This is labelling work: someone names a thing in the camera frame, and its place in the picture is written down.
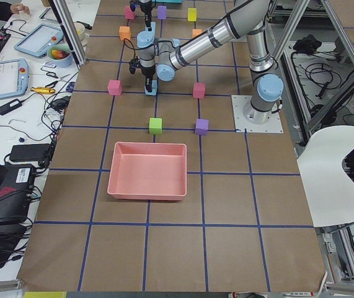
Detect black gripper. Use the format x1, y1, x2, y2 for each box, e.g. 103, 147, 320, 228
141, 66, 156, 92
141, 3, 152, 30

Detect light blue block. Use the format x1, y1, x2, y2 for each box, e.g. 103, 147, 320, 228
145, 80, 157, 96
145, 21, 156, 35

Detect far purple block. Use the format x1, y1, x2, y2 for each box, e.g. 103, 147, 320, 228
157, 6, 167, 20

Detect far pink block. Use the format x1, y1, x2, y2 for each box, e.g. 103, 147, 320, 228
124, 6, 135, 20

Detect orange block table edge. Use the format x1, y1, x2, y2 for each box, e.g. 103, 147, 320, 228
118, 26, 131, 41

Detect pink block table edge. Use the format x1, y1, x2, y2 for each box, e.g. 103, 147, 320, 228
107, 79, 122, 96

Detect green block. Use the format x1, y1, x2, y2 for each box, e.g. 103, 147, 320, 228
149, 117, 162, 135

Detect yellow block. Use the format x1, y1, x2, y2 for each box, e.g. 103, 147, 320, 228
187, 7, 197, 22

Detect orange block inner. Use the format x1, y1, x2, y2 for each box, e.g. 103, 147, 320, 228
192, 29, 202, 38

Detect pink block near base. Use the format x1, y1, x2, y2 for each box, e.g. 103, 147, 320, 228
193, 83, 206, 99

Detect beige bowl with lemon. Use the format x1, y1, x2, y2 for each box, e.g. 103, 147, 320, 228
74, 22, 89, 46

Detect purple block near pink tray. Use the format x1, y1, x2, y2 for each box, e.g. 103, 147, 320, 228
195, 119, 209, 136

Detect pink plastic tray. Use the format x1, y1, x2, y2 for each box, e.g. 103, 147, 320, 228
107, 142, 187, 201

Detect blue bowl with fruit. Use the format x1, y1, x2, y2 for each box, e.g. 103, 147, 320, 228
47, 44, 73, 68

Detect scissors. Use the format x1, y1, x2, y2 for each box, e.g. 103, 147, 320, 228
45, 74, 69, 89

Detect gold cylinder tool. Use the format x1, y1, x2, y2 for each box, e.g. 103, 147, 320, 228
30, 87, 56, 94

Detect teach pendant far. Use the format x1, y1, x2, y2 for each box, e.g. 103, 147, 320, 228
14, 24, 64, 58

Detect teach pendant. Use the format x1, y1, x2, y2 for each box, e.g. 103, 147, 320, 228
0, 58, 29, 100
14, 24, 64, 58

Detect black remote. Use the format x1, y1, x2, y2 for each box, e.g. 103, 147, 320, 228
0, 99, 22, 115

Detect black power adapter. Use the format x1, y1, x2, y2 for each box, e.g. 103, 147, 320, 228
9, 143, 50, 162

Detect teach pendant near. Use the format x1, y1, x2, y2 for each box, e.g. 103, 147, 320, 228
0, 58, 29, 100

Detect white chair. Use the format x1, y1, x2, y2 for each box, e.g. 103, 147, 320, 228
297, 125, 354, 227

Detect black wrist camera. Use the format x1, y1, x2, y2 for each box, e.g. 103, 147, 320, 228
129, 58, 139, 75

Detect aluminium frame post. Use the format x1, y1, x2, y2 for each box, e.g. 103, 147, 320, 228
49, 0, 87, 67

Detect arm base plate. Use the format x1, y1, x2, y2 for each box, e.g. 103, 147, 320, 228
231, 95, 283, 133

